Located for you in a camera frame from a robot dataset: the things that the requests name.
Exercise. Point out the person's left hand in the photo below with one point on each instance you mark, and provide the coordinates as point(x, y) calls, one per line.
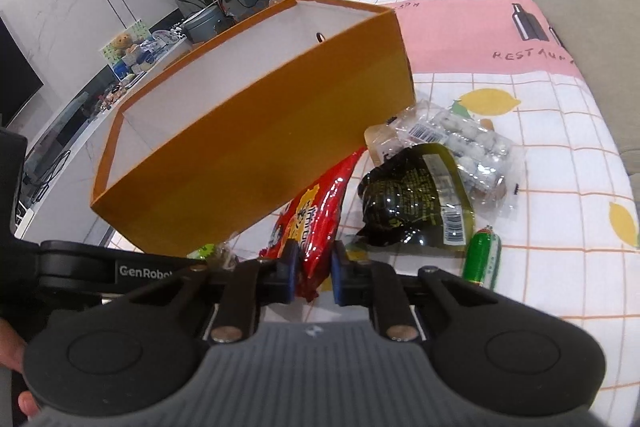
point(12, 348)

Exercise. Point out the clear pack white candies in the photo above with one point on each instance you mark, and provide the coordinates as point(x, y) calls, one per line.
point(491, 167)

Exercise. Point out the dark green snack pack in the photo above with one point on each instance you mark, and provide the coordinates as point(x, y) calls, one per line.
point(416, 197)

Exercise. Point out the green sausage stick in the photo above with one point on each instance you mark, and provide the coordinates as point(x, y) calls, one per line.
point(482, 258)

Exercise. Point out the beige sofa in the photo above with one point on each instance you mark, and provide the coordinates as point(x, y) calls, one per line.
point(603, 38)

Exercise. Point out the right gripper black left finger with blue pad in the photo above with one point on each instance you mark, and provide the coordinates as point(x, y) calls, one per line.
point(254, 284)

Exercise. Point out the red chip bag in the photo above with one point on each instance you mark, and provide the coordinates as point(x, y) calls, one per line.
point(311, 219)

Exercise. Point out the orange cardboard box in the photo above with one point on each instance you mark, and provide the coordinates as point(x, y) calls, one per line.
point(239, 126)

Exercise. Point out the green clear snack pack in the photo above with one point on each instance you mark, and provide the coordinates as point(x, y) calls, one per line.
point(218, 256)

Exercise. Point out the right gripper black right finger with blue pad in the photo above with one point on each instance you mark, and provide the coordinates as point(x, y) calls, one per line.
point(376, 286)

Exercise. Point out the teddy bear picture card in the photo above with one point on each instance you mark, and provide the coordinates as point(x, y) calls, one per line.
point(135, 33)

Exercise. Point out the grey planter with plant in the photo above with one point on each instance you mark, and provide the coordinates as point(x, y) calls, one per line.
point(209, 18)

